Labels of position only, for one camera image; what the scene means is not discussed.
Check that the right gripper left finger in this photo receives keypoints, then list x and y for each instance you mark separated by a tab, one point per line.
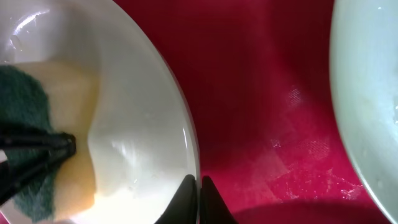
183	207

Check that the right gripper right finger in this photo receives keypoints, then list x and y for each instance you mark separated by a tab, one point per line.
213	209

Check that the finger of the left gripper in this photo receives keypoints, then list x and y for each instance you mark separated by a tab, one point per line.
35	140
14	179

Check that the green and yellow sponge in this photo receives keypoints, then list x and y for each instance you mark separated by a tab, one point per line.
46	113

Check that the white plate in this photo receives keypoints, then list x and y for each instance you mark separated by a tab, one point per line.
141	141

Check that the light blue plate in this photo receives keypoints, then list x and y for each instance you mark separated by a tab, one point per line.
363	80

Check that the red plastic tray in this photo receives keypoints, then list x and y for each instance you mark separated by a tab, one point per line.
255	76

